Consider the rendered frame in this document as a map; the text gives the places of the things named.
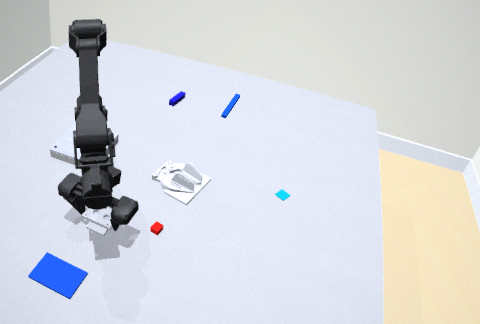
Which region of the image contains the blue long thin bar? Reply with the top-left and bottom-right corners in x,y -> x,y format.
221,94 -> 240,118

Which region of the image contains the small blue block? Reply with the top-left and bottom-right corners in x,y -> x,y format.
169,91 -> 186,106

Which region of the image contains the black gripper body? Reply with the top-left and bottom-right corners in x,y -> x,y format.
58,172 -> 139,225

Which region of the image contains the blue flat rectangular plate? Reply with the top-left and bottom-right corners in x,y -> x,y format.
28,252 -> 88,299

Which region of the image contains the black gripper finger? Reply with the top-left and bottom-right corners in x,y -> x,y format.
110,218 -> 122,231
63,195 -> 85,214

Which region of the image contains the small red cube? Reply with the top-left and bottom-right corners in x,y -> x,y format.
150,221 -> 164,235

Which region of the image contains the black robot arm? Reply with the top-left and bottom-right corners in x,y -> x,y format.
68,19 -> 122,210

